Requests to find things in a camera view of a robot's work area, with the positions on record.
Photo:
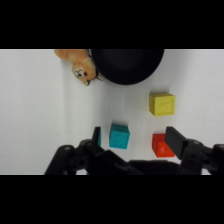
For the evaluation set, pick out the teal cube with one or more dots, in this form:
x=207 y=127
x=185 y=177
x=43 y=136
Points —
x=119 y=135

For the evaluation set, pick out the red cube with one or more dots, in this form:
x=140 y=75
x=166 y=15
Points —
x=161 y=146

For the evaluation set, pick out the yellow cube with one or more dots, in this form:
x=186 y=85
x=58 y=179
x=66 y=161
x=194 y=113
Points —
x=162 y=104

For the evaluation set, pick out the brown teddy bear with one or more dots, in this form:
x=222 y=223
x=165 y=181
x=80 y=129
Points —
x=79 y=64

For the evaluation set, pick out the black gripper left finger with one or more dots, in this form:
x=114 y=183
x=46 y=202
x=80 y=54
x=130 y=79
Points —
x=87 y=154

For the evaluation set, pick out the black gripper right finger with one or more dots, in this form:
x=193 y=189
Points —
x=186 y=150

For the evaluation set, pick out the black bowl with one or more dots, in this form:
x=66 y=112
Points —
x=127 y=66

